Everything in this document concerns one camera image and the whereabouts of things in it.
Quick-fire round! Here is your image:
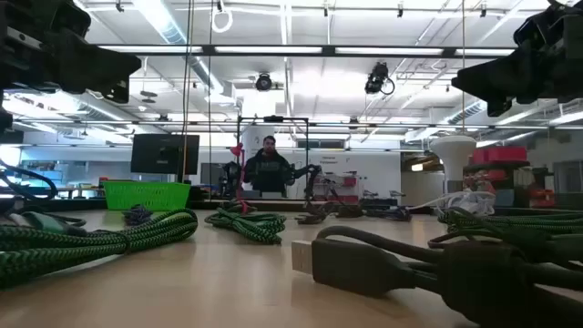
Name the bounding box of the black overhead camera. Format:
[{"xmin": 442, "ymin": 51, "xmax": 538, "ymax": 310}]
[
  {"xmin": 363, "ymin": 61, "xmax": 396, "ymax": 97},
  {"xmin": 253, "ymin": 71, "xmax": 274, "ymax": 93}
]

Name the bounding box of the silver ventilation duct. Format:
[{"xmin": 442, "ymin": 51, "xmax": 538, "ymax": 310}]
[
  {"xmin": 134, "ymin": 0, "xmax": 229, "ymax": 95},
  {"xmin": 448, "ymin": 100, "xmax": 491, "ymax": 125}
]

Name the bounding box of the purple braided USB cable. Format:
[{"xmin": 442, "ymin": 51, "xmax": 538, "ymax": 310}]
[{"xmin": 121, "ymin": 204, "xmax": 154, "ymax": 227}]

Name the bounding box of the black aluminium table frame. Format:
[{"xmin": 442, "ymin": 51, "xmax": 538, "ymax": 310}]
[{"xmin": 0, "ymin": 43, "xmax": 583, "ymax": 214}]

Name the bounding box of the dark storage shelf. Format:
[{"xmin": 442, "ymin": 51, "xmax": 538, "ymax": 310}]
[{"xmin": 462, "ymin": 144, "xmax": 557, "ymax": 210}]

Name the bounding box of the person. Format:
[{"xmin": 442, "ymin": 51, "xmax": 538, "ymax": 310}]
[{"xmin": 242, "ymin": 135, "xmax": 297, "ymax": 193}]

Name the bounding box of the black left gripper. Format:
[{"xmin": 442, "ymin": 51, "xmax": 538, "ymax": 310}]
[{"xmin": 0, "ymin": 0, "xmax": 142, "ymax": 104}]

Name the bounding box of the white hanging cable loop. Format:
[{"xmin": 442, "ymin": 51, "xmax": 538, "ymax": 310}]
[{"xmin": 210, "ymin": 7, "xmax": 235, "ymax": 35}]

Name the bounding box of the thick black USB cable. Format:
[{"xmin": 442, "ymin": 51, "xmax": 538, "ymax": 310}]
[{"xmin": 291, "ymin": 224, "xmax": 583, "ymax": 328}]

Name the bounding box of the green braided USB cable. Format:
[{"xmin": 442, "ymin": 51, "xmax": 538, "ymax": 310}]
[
  {"xmin": 204, "ymin": 200, "xmax": 288, "ymax": 246},
  {"xmin": 435, "ymin": 206, "xmax": 583, "ymax": 270},
  {"xmin": 0, "ymin": 208, "xmax": 199, "ymax": 291}
]

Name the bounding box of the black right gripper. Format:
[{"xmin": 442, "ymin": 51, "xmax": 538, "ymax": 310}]
[{"xmin": 451, "ymin": 0, "xmax": 583, "ymax": 118}]

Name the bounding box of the black background rig frame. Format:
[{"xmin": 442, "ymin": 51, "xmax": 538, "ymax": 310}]
[{"xmin": 235, "ymin": 115, "xmax": 311, "ymax": 201}]

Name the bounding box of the large red storage box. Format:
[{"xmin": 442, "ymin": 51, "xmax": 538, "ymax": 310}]
[{"xmin": 486, "ymin": 145, "xmax": 528, "ymax": 164}]

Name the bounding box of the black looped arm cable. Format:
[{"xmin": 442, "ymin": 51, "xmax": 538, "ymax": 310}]
[{"xmin": 0, "ymin": 158, "xmax": 59, "ymax": 202}]

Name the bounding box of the green plastic basket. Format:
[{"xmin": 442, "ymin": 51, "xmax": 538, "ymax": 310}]
[{"xmin": 101, "ymin": 179, "xmax": 192, "ymax": 211}]

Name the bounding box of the black monitor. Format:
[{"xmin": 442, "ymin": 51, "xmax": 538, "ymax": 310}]
[{"xmin": 130, "ymin": 133, "xmax": 200, "ymax": 176}]

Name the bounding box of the white lamp cable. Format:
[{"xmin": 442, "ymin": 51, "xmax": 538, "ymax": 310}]
[{"xmin": 407, "ymin": 190, "xmax": 496, "ymax": 218}]

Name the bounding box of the red desk lamp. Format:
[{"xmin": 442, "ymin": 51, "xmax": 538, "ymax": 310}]
[{"xmin": 229, "ymin": 142, "xmax": 251, "ymax": 215}]

